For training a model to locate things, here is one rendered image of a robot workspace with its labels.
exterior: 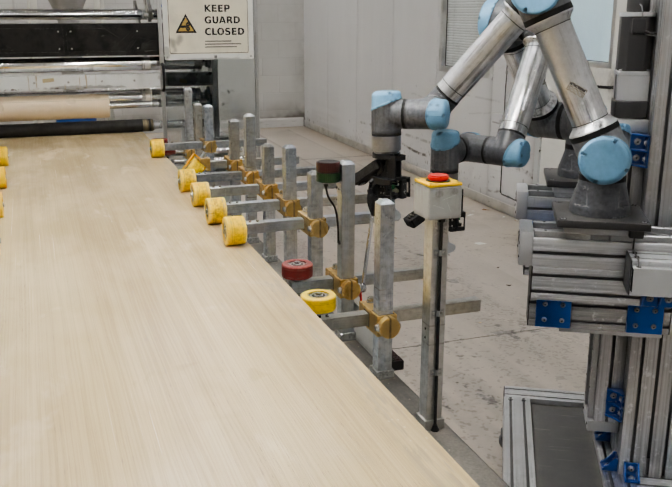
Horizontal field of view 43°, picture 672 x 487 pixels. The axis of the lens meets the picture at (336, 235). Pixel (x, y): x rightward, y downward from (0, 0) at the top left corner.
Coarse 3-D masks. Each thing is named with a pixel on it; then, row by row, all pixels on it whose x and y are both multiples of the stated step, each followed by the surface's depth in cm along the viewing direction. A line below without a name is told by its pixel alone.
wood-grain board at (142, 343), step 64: (64, 192) 302; (128, 192) 303; (0, 256) 225; (64, 256) 225; (128, 256) 225; (192, 256) 225; (256, 256) 225; (0, 320) 179; (64, 320) 179; (128, 320) 179; (192, 320) 179; (256, 320) 179; (320, 320) 179; (0, 384) 149; (64, 384) 149; (128, 384) 149; (192, 384) 149; (256, 384) 149; (320, 384) 149; (0, 448) 127; (64, 448) 127; (128, 448) 127; (192, 448) 127; (256, 448) 127; (320, 448) 127; (384, 448) 127
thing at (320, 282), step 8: (360, 272) 225; (368, 272) 225; (400, 272) 227; (408, 272) 227; (416, 272) 228; (288, 280) 219; (304, 280) 218; (312, 280) 218; (320, 280) 219; (328, 280) 220; (360, 280) 223; (368, 280) 224; (400, 280) 227; (408, 280) 228; (296, 288) 217; (304, 288) 218; (312, 288) 219; (320, 288) 220; (328, 288) 220
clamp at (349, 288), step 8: (328, 272) 224; (336, 272) 222; (336, 280) 218; (344, 280) 216; (352, 280) 216; (336, 288) 219; (344, 288) 214; (352, 288) 215; (360, 288) 216; (344, 296) 215; (352, 296) 216
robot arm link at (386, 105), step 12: (372, 96) 211; (384, 96) 208; (396, 96) 209; (372, 108) 211; (384, 108) 209; (396, 108) 208; (372, 120) 212; (384, 120) 209; (396, 120) 209; (372, 132) 212; (384, 132) 210; (396, 132) 211
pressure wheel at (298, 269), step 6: (282, 264) 216; (288, 264) 216; (294, 264) 217; (300, 264) 217; (306, 264) 216; (312, 264) 217; (282, 270) 216; (288, 270) 214; (294, 270) 214; (300, 270) 214; (306, 270) 215; (312, 270) 217; (282, 276) 217; (288, 276) 215; (294, 276) 214; (300, 276) 214; (306, 276) 215
